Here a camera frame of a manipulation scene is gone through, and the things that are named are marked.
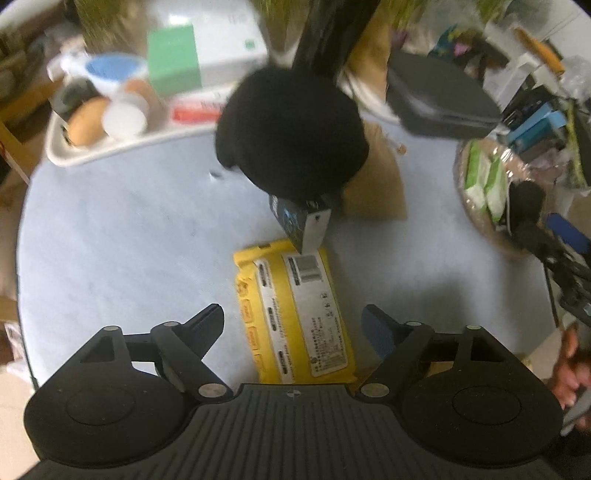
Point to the blue small box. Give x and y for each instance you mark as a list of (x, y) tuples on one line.
[(538, 124)]

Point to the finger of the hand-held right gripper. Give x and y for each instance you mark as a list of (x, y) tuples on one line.
[(540, 240), (565, 230)]

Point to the orange bottle white cap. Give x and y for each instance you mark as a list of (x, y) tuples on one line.
[(127, 115)]

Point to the orange yellow bag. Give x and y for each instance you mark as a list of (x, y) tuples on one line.
[(540, 48)]

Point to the black thermos bottle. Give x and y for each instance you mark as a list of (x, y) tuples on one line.
[(332, 32)]

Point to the green white carton box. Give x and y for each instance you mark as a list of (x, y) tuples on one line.
[(175, 60)]

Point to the blue white bowl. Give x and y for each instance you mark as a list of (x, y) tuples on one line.
[(111, 69)]

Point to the brown egg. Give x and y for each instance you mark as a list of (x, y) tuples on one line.
[(87, 122)]

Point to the black pouch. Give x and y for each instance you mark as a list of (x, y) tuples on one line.
[(526, 198)]

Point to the black tall box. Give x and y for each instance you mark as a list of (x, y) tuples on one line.
[(521, 104)]

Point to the green white wipes packet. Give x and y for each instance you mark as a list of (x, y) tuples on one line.
[(475, 175), (496, 194)]

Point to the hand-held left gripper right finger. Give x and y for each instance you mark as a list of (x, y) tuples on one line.
[(376, 327)]

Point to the black knit hat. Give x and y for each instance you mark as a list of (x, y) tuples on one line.
[(291, 129)]

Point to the red white box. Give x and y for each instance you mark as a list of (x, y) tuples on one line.
[(196, 113)]

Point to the lucky bamboo in glass vase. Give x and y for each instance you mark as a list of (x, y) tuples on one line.
[(277, 27)]

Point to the yellow packet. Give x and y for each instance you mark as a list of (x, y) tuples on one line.
[(295, 323)]

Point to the small black box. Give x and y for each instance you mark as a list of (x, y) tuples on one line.
[(295, 221)]

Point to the grey zip case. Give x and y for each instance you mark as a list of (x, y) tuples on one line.
[(438, 97)]

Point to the brown paper bag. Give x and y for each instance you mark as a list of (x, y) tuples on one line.
[(376, 184)]

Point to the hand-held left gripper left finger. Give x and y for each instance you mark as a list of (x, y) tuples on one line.
[(207, 323)]

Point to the person's right hand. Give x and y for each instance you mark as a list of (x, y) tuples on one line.
[(570, 374)]

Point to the wicker basket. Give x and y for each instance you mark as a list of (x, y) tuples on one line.
[(480, 230)]

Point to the white tray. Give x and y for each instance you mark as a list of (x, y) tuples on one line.
[(115, 150)]

